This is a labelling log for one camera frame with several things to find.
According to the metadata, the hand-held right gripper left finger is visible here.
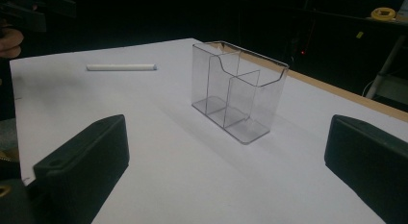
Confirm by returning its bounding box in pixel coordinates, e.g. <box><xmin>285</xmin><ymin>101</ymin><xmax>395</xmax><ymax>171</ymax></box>
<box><xmin>33</xmin><ymin>113</ymin><xmax>131</xmax><ymax>224</ymax></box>

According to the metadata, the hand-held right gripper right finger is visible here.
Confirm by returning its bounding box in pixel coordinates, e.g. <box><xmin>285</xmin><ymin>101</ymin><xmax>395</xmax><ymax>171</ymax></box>
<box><xmin>323</xmin><ymin>113</ymin><xmax>408</xmax><ymax>224</ymax></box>

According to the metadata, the clear acrylic pen holder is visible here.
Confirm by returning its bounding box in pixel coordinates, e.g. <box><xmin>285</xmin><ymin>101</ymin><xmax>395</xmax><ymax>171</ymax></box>
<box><xmin>191</xmin><ymin>40</ymin><xmax>291</xmax><ymax>146</ymax></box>

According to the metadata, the white table cover sheet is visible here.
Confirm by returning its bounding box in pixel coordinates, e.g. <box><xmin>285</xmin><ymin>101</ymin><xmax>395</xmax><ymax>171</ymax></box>
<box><xmin>9</xmin><ymin>37</ymin><xmax>408</xmax><ymax>224</ymax></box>

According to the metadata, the grey metal stand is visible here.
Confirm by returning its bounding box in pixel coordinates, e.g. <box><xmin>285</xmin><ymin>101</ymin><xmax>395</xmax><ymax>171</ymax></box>
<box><xmin>365</xmin><ymin>34</ymin><xmax>408</xmax><ymax>105</ymax></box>

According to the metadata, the yellow tape roll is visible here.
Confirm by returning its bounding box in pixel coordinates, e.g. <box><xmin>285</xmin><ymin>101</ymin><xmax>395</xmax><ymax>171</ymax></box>
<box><xmin>370</xmin><ymin>7</ymin><xmax>397</xmax><ymax>21</ymax></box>

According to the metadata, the white cable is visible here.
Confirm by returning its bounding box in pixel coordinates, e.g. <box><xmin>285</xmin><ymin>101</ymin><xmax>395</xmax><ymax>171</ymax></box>
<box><xmin>361</xmin><ymin>79</ymin><xmax>377</xmax><ymax>98</ymax></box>

